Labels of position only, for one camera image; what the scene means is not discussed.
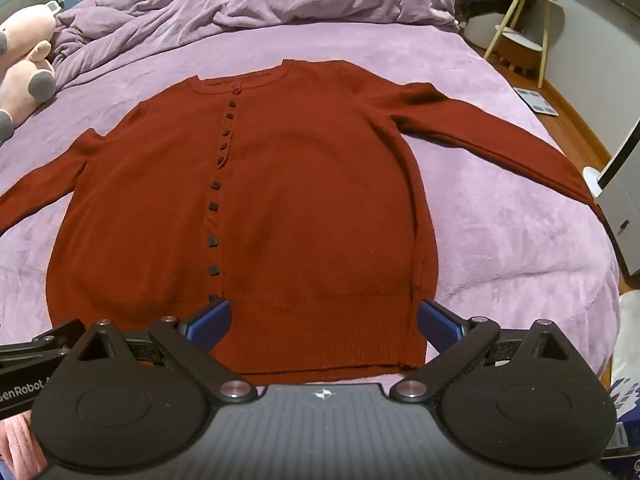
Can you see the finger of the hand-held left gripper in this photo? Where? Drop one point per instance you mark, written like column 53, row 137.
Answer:
column 60, row 332

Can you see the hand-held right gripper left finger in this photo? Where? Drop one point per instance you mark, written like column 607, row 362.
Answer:
column 216, row 318

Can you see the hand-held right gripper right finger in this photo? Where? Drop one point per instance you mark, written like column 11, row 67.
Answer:
column 437, row 323

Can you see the red knit cardigan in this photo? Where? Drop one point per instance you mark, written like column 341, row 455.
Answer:
column 300, row 185

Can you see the pink fuzzy cloth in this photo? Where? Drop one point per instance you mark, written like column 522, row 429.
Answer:
column 17, row 447

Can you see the blue white cardboard box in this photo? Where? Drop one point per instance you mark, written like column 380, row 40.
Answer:
column 625, row 400

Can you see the bathroom scale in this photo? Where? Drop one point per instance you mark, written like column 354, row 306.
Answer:
column 537, row 101

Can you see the pink plush toy grey paws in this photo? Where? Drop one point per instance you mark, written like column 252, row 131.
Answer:
column 22, row 80

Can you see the brown stool white cushion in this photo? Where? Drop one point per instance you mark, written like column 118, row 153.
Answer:
column 517, row 56

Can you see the side table yellow legs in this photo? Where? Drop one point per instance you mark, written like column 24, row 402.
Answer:
column 544, row 35

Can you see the white charger plug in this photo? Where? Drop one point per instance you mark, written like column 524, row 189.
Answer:
column 54, row 6

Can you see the black clothing pile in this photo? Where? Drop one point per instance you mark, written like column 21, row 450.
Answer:
column 487, row 0

